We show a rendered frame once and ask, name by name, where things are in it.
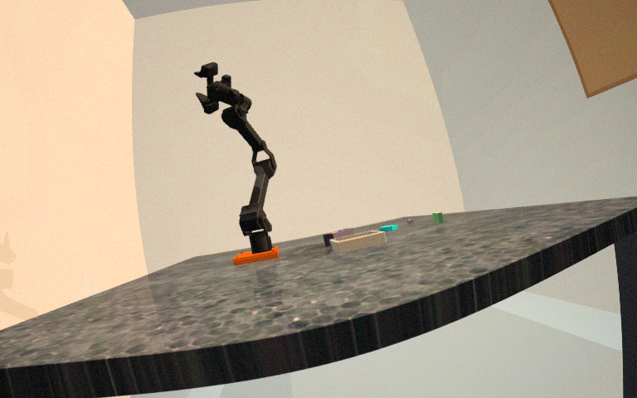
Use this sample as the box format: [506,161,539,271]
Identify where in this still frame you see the green rectangular block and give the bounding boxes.
[432,212,444,224]

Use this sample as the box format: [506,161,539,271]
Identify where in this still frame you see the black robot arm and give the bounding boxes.
[215,75,277,255]

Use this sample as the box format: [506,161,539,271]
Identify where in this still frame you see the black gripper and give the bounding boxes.
[194,62,228,114]

